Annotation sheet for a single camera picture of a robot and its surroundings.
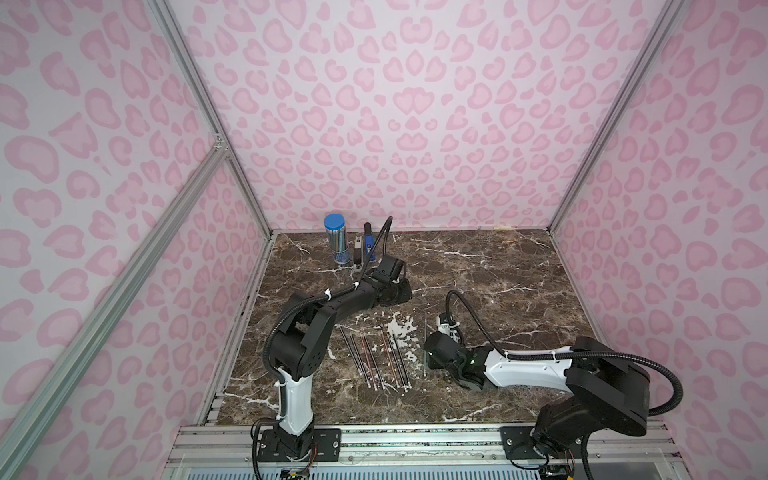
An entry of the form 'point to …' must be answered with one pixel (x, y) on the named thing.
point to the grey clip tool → (357, 254)
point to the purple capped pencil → (398, 363)
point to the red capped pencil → (389, 358)
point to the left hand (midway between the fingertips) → (413, 292)
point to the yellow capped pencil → (407, 379)
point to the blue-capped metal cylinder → (336, 234)
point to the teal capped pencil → (425, 344)
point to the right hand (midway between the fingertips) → (432, 348)
